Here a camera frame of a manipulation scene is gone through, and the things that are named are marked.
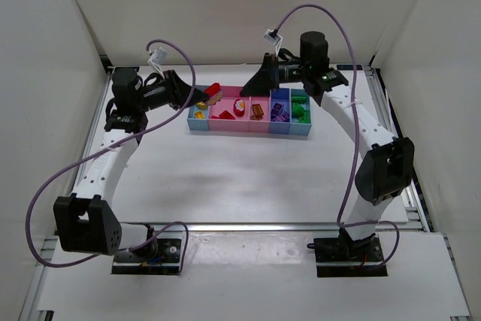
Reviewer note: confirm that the red lego brick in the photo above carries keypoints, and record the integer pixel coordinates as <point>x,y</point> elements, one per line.
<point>213,90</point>

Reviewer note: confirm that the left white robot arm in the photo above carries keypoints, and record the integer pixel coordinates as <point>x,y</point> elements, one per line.
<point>84,219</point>

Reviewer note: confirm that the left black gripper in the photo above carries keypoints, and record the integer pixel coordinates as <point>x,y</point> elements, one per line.
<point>171,86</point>

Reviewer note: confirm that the red heart lego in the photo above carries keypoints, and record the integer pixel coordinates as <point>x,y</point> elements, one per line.
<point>239,107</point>

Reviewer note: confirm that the light blue right bin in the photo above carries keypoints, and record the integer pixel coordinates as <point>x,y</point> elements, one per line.
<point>296,128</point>

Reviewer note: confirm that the green lego brick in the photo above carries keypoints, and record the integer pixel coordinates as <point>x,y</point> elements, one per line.
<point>299,108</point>

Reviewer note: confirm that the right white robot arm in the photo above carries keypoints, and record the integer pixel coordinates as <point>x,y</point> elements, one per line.
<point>386,162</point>

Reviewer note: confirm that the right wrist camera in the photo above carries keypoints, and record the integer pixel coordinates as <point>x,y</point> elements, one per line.
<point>273,38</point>

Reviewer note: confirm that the dark blue bin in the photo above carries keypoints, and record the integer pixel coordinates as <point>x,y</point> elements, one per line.
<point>281,95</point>

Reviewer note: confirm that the large pink bin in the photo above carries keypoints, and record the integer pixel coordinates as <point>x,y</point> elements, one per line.
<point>239,124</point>

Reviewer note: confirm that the orange brown lego in bin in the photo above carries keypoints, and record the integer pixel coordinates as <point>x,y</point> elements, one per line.
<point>257,112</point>

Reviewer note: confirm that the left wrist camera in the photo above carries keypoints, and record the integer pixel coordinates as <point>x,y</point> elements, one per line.
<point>156,59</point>

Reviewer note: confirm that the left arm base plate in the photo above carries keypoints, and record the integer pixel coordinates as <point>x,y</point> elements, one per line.
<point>162,258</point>

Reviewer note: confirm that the yellow pineapple lego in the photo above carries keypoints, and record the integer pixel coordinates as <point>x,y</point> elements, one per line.
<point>202,105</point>

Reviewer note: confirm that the purple flower lego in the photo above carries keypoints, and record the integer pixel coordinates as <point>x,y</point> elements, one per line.
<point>277,109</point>

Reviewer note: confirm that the purple brown lego piece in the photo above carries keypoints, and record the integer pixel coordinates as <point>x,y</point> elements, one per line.
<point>283,118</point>

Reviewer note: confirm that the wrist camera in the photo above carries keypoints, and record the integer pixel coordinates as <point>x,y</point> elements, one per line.
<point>156,59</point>
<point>273,38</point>

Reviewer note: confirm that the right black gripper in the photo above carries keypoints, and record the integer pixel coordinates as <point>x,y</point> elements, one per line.
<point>269,74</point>

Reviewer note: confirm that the purple butterfly lego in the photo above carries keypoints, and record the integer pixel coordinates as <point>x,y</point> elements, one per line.
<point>214,99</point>

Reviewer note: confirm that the light blue bin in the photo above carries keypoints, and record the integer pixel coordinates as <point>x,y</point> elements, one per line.
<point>296,128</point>
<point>197,125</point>

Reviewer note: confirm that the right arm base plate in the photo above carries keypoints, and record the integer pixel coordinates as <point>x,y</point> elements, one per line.
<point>336,260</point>

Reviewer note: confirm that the light blue left bin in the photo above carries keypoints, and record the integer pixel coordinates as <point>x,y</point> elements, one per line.
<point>197,125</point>

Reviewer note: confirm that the small pink bin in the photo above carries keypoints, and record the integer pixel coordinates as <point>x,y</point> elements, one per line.
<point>260,126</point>

